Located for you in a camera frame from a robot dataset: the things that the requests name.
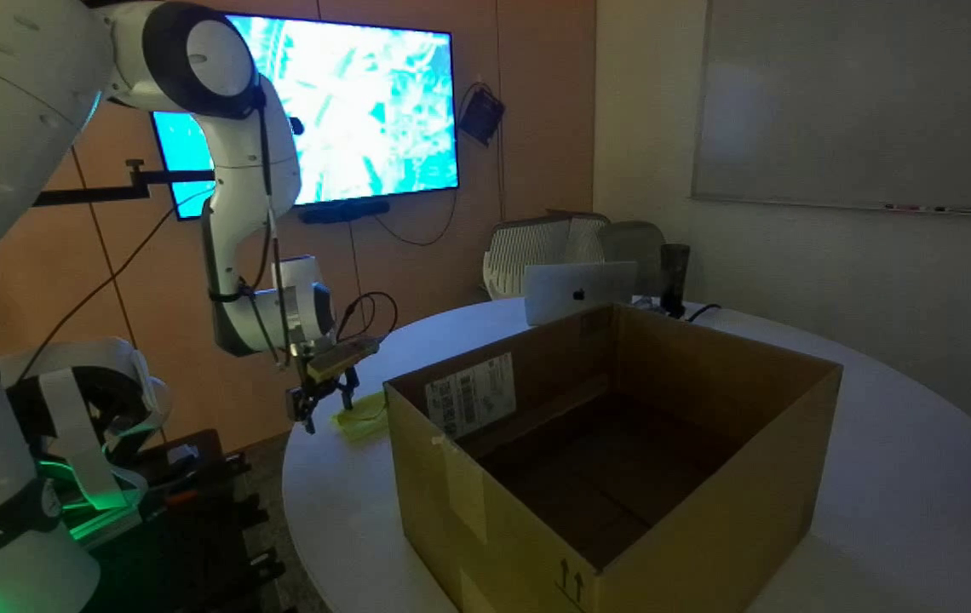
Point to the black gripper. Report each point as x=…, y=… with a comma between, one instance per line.
x=321, y=370

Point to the yellow-green microfiber cloth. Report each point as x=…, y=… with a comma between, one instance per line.
x=361, y=421

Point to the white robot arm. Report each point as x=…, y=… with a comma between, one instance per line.
x=58, y=63

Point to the open cardboard box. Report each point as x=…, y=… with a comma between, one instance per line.
x=611, y=463

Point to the black equipment cart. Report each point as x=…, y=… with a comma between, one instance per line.
x=188, y=552

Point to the grey office chair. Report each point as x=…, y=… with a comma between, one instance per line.
x=569, y=239

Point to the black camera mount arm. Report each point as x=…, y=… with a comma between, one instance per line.
x=140, y=182

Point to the wall-mounted tv screen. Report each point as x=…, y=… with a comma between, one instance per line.
x=376, y=111

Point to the white wall whiteboard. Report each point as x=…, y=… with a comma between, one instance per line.
x=836, y=105

